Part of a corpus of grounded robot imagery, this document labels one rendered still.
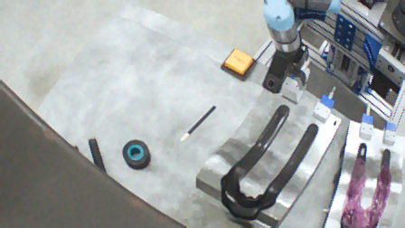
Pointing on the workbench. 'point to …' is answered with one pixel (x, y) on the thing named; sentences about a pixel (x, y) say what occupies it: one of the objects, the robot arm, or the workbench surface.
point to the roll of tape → (136, 156)
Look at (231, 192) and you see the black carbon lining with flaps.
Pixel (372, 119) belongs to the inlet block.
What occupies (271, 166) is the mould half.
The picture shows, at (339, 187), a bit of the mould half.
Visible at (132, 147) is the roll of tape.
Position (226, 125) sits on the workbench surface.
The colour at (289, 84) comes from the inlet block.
